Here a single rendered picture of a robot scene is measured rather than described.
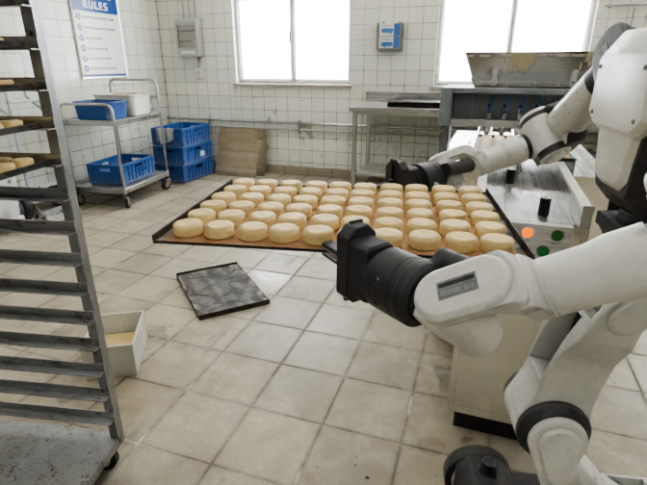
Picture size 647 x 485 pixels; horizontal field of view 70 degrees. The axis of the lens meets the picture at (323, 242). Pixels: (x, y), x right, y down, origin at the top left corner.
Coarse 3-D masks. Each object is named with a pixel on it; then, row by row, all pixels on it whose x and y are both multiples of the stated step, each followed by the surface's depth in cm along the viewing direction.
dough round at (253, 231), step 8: (240, 224) 79; (248, 224) 79; (256, 224) 79; (264, 224) 79; (240, 232) 77; (248, 232) 76; (256, 232) 76; (264, 232) 77; (248, 240) 77; (256, 240) 77
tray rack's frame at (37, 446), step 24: (0, 432) 153; (24, 432) 153; (48, 432) 153; (72, 432) 153; (96, 432) 152; (0, 456) 143; (24, 456) 143; (48, 456) 143; (72, 456) 143; (96, 456) 143; (24, 480) 135; (48, 480) 135; (72, 480) 135
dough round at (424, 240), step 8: (416, 232) 75; (424, 232) 75; (432, 232) 75; (408, 240) 75; (416, 240) 73; (424, 240) 73; (432, 240) 73; (440, 240) 74; (416, 248) 73; (424, 248) 73; (432, 248) 73
